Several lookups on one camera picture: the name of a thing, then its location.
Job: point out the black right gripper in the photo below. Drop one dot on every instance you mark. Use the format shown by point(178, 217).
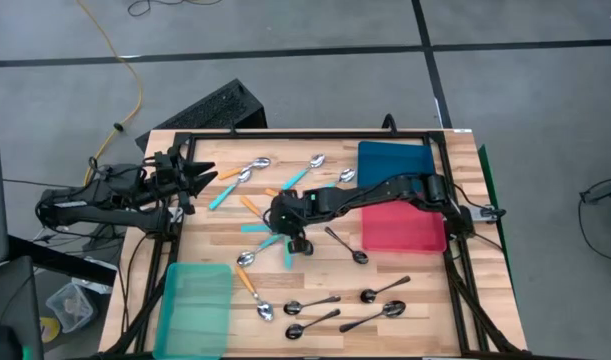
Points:
point(287, 212)

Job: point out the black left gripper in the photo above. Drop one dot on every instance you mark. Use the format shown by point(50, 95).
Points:
point(172, 172)

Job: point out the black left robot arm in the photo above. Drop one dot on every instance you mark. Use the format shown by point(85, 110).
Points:
point(85, 207)

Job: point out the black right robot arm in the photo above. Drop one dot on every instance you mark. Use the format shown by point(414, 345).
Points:
point(375, 192)

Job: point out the black perforated metal box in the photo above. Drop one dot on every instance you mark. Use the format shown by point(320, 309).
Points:
point(210, 110)

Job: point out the red plastic tray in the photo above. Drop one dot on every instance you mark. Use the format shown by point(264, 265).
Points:
point(405, 230)

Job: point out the teal plastic tray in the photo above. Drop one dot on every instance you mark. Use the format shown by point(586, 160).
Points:
point(192, 310)

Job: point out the blue plastic tray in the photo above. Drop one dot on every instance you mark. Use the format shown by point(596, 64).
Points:
point(390, 160)

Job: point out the black desk bar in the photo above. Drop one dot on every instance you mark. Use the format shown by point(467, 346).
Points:
point(60, 260)

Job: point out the clear plastic container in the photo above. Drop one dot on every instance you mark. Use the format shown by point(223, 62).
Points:
point(70, 307)

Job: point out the yellow tape roll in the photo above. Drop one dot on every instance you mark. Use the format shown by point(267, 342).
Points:
point(50, 330)

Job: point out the black computer mouse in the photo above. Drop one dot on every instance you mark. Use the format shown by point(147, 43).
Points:
point(5, 345)

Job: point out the grey stand foot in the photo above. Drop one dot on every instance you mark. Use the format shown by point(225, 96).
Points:
point(605, 192)

